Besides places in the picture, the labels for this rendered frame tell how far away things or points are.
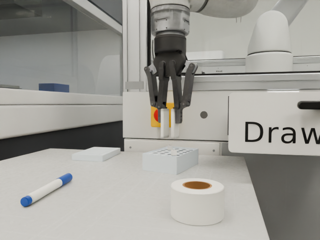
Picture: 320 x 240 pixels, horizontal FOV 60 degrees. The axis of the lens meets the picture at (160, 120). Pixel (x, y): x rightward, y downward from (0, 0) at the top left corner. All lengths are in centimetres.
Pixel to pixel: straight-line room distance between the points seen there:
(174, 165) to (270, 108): 22
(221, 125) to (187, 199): 50
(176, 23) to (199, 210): 42
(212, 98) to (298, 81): 23
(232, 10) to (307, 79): 28
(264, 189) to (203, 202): 53
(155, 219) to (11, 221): 18
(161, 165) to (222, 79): 34
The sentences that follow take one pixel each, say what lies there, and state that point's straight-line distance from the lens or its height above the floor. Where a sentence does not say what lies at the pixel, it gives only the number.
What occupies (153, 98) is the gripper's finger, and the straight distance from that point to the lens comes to 66.
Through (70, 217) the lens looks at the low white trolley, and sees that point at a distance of 40.
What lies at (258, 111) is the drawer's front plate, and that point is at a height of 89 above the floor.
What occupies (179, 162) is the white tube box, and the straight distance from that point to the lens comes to 59.
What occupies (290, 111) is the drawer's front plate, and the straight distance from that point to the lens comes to 53.
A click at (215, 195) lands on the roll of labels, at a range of 36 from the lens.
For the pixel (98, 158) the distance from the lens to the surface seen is 73.
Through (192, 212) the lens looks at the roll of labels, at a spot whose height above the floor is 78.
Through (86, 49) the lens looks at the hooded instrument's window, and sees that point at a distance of 144.
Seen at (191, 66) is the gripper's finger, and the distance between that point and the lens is 62.
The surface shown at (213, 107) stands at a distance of 82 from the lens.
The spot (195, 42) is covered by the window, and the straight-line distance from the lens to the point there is 87.
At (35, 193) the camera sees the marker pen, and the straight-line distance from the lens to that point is 46.
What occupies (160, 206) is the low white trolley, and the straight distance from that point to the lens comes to 42.
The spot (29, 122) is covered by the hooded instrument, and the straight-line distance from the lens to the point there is 104.
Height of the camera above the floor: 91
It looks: 3 degrees down
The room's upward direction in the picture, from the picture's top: straight up
